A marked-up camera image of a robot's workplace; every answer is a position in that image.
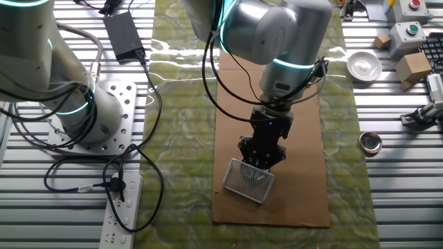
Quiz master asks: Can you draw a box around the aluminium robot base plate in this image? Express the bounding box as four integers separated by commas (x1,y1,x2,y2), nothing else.
46,80,138,156

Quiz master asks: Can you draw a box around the grey red button box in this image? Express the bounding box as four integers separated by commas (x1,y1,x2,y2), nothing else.
386,0,432,27

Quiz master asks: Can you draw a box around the silver ribbed camera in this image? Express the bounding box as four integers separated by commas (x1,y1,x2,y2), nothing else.
426,73,443,104

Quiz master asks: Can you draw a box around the white power strip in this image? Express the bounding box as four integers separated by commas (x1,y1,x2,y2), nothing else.
98,172,144,249

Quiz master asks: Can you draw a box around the black power cable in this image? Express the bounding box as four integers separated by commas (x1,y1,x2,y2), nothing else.
102,48,165,234

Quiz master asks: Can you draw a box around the small steel dish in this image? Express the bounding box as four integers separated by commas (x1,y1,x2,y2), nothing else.
359,131,383,154

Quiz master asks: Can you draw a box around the black cable with clear plug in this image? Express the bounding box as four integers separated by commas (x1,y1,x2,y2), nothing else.
43,155,105,194

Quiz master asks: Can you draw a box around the brown cardboard sheet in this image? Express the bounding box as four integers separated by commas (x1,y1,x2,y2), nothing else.
210,50,331,228

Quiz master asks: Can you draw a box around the small cardboard box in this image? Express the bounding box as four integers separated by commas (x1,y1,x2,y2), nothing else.
372,33,392,50

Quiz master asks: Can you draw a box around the grey green button box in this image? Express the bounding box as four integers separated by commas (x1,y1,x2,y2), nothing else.
387,21,427,58

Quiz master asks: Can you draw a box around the black power adapter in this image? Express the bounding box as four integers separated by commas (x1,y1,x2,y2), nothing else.
102,10,146,64

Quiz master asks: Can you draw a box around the white ceramic flower dish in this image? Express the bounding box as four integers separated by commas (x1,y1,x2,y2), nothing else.
346,50,383,82

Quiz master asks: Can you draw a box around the white wire mesh frame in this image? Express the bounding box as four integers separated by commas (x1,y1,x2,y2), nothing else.
222,158,275,205

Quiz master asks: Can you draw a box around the bundled black adapter lead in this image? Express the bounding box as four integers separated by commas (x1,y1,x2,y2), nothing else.
72,0,122,17

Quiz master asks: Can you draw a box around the small grey clamped camera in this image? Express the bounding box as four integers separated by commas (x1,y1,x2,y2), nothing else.
400,101,443,127

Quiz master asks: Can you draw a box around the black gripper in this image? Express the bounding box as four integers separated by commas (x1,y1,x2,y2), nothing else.
238,107,294,170

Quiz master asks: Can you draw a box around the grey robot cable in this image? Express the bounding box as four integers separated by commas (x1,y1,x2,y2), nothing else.
55,21,104,84

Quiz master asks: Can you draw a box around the black keyboard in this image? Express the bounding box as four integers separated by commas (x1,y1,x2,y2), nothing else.
418,33,443,75

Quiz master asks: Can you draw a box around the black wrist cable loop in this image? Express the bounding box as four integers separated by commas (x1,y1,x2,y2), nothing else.
201,30,328,124

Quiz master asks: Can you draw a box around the green marble pattern mat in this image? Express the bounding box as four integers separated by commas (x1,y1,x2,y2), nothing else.
133,0,380,249

